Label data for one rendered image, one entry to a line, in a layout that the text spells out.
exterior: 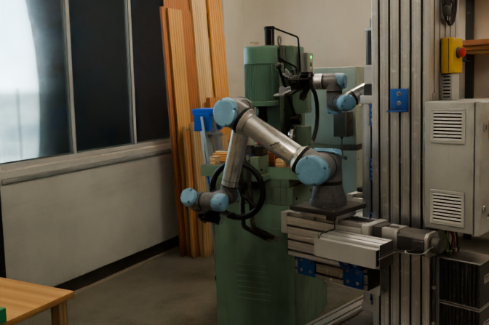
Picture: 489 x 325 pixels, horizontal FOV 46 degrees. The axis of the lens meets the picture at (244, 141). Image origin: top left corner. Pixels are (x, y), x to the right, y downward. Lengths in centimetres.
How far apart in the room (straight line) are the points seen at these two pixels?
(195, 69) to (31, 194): 180
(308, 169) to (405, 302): 68
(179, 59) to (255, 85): 165
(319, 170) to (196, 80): 273
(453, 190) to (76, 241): 253
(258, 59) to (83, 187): 159
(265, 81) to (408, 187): 100
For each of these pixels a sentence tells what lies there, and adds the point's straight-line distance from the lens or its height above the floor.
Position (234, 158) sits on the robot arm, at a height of 100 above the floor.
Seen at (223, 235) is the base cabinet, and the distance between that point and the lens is 305.
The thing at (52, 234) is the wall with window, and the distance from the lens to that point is 379.
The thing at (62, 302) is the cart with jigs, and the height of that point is 49.
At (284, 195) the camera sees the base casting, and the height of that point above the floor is 76.
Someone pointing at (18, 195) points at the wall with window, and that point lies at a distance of 359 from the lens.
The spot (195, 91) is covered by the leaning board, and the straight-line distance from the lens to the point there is 473.
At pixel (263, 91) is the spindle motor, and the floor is 128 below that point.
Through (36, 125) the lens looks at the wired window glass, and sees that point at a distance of 375.
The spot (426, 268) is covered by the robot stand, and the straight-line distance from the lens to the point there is 237.
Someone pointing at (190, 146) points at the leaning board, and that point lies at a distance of 441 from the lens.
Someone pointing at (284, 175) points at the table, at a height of 86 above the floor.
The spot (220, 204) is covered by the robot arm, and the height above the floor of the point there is 82.
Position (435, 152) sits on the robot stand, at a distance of 221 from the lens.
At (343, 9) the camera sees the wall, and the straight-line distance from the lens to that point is 532.
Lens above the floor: 131
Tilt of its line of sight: 6 degrees down
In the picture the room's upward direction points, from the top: 2 degrees counter-clockwise
